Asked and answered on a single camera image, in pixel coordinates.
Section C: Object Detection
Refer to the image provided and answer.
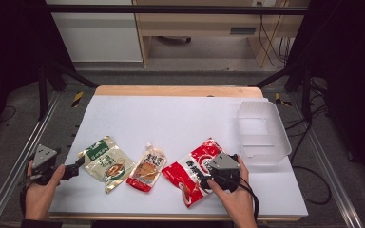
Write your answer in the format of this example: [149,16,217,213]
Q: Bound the yellow and black tape strip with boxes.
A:
[71,91,85,109]
[274,92,293,107]

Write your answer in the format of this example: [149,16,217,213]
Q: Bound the black metal stand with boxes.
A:
[252,60,314,125]
[37,60,100,122]

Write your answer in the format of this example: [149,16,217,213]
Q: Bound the person's right hand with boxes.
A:
[207,155,259,219]

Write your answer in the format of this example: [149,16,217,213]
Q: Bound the white board sheet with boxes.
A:
[48,94,309,219]

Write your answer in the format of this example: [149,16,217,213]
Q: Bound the white cabinet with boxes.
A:
[46,0,144,63]

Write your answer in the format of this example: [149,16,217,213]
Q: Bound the thin black floor cable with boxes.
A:
[0,104,17,124]

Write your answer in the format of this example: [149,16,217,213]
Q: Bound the person's left hand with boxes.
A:
[24,160,67,221]

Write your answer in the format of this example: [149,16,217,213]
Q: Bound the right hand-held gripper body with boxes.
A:
[207,152,242,193]

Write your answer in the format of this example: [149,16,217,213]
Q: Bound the black curtain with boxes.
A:
[0,0,75,145]
[286,0,365,194]

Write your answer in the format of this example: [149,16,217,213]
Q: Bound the light wooden desk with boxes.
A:
[132,0,310,68]

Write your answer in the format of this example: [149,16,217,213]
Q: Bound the right hand-held gripper cable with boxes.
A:
[221,176,260,223]

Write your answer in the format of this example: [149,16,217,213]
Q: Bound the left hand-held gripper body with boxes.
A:
[28,144,67,186]

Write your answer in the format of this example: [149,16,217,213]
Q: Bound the aluminium rail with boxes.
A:
[289,93,364,228]
[0,91,62,228]

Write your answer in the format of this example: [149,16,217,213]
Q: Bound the black horizontal frame bar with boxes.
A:
[46,4,309,16]

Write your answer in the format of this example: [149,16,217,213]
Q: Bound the wooden table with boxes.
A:
[48,85,302,222]

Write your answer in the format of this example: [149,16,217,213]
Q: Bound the hanging black desk cables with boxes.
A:
[257,1,295,67]

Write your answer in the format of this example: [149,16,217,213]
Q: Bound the clear plastic container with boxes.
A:
[236,100,293,166]

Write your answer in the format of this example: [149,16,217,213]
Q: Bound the red and white food packet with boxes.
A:
[161,137,224,209]

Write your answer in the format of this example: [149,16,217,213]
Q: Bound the green and cream food packet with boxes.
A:
[77,135,137,195]

